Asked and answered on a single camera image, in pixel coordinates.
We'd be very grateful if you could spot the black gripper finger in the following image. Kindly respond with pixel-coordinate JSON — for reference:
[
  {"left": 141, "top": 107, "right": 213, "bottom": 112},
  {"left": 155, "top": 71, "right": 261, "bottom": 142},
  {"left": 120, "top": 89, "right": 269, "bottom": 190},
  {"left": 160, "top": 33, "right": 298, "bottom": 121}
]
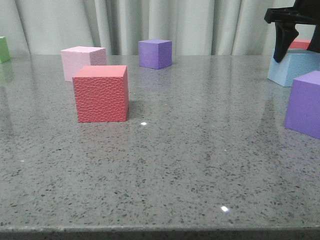
[
  {"left": 273, "top": 22, "right": 299, "bottom": 63},
  {"left": 307, "top": 25, "right": 320, "bottom": 53}
]

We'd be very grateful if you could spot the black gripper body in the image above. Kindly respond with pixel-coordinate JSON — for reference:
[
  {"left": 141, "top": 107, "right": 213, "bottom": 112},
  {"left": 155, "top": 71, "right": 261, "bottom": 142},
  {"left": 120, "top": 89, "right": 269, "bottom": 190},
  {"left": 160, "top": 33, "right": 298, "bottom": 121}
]
[{"left": 264, "top": 0, "right": 320, "bottom": 25}]

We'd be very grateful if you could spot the light blue foam cube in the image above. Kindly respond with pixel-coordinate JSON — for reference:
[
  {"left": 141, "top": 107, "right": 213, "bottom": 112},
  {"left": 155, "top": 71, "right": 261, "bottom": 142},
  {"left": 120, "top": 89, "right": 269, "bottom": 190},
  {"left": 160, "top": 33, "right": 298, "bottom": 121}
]
[{"left": 267, "top": 48, "right": 320, "bottom": 87}]

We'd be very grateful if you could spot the orange-red foam cube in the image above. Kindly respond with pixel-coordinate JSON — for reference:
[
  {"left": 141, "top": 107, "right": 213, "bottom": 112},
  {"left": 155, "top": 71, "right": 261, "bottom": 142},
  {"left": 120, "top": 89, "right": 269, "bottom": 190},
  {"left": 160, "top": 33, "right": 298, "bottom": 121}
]
[{"left": 289, "top": 39, "right": 311, "bottom": 50}]

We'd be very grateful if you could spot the large near purple cube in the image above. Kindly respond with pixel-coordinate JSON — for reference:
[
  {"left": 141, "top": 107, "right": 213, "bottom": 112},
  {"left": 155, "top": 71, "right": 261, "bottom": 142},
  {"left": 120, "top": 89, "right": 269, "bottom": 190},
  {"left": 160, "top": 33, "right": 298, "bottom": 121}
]
[{"left": 284, "top": 70, "right": 320, "bottom": 139}]

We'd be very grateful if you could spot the purple foam cube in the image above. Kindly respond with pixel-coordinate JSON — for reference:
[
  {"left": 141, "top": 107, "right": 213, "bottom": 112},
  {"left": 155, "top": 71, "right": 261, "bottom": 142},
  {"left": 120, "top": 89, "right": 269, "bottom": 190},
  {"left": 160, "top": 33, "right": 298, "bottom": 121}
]
[{"left": 138, "top": 39, "right": 173, "bottom": 70}]

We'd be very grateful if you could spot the textured red foam cube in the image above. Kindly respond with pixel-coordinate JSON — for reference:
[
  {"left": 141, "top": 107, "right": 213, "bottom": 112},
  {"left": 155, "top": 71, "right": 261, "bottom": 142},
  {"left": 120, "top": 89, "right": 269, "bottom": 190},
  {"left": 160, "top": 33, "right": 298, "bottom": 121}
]
[{"left": 72, "top": 65, "right": 129, "bottom": 123}]

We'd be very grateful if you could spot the pink foam cube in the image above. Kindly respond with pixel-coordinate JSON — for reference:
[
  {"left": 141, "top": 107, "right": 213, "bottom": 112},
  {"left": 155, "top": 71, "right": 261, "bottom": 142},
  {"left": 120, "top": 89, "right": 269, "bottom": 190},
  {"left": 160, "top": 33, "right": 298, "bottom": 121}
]
[{"left": 60, "top": 46, "right": 107, "bottom": 82}]

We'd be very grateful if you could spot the grey-green curtain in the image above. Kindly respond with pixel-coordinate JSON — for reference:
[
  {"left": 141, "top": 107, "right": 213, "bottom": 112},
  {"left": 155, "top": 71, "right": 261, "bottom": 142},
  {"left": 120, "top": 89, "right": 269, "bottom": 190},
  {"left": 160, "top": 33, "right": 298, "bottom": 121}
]
[{"left": 0, "top": 0, "right": 294, "bottom": 56}]

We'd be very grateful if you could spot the green foam cube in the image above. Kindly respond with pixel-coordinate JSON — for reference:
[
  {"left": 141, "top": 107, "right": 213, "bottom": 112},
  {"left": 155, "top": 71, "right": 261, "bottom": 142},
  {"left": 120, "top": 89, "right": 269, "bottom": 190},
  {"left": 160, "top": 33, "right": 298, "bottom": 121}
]
[{"left": 0, "top": 36, "right": 11, "bottom": 63}]

